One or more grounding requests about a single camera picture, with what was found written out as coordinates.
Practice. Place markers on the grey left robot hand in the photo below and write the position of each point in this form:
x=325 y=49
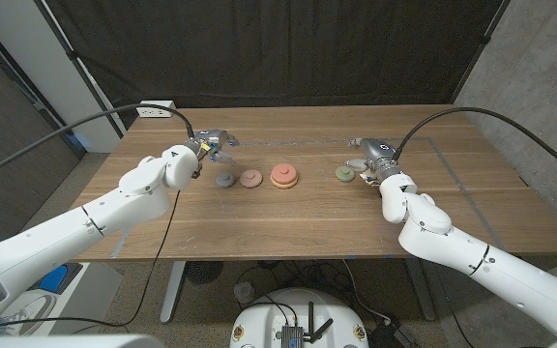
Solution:
x=211 y=140

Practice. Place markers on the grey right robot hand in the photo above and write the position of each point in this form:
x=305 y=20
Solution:
x=380 y=157

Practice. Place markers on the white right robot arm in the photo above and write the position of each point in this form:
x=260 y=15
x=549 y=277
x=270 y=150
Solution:
x=491 y=270

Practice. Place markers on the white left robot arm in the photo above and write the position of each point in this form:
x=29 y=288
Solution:
x=66 y=237

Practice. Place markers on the white power strip box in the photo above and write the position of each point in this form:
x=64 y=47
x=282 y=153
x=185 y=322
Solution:
x=155 y=111

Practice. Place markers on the black curtain backdrop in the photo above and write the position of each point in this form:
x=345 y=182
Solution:
x=278 y=48

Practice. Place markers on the round black floor fan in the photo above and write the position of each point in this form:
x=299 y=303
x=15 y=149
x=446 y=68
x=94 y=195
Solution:
x=204 y=271

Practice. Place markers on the grey table leg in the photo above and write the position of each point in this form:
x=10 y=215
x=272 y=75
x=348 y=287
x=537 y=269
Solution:
x=421 y=295

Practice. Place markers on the black backdrop stand pole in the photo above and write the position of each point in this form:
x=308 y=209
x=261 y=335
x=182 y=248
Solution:
x=481 y=46
x=80 y=67

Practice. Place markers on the round grey floor object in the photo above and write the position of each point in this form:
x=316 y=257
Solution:
x=244 y=292

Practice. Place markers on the white table leg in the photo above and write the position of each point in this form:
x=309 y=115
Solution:
x=172 y=295

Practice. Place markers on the black power brick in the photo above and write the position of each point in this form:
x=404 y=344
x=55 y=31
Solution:
x=394 y=336

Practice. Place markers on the white robot torso base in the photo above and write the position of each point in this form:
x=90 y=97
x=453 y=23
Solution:
x=259 y=319

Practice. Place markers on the grey radio module with antennas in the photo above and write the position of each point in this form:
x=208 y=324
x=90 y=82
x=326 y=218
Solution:
x=292 y=336

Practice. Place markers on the blue foot pedal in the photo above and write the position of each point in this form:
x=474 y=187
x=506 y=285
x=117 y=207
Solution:
x=55 y=279

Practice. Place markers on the white robot chest cover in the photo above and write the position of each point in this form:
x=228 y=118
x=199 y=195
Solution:
x=66 y=342

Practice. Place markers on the white grey sneaker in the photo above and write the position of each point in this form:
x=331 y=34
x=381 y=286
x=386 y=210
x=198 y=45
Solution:
x=27 y=314

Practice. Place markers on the black metal frame bar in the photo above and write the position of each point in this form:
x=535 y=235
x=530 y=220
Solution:
x=41 y=108

